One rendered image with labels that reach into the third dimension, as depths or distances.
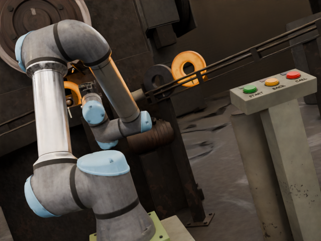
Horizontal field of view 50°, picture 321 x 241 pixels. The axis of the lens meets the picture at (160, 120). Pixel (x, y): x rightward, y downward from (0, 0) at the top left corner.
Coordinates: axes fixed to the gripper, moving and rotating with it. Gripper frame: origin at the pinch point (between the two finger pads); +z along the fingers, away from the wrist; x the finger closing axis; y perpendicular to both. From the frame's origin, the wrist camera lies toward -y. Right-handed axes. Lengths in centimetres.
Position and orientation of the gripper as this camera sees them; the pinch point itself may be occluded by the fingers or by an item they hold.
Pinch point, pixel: (90, 93)
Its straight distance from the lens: 155.1
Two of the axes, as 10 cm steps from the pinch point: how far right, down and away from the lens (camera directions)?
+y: -2.2, -8.9, -4.0
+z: -2.4, -3.5, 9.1
